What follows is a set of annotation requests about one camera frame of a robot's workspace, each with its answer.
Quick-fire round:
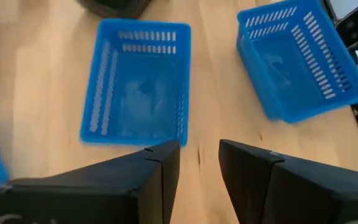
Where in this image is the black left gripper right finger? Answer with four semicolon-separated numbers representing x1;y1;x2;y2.
218;139;358;224

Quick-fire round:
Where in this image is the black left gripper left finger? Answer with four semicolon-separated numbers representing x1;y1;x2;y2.
0;139;181;224

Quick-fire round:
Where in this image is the black plastic slotted basket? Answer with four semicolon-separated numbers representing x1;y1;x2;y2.
76;0;154;19

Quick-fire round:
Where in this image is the black table-level camera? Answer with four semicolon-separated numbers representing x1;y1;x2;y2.
334;4;358;75

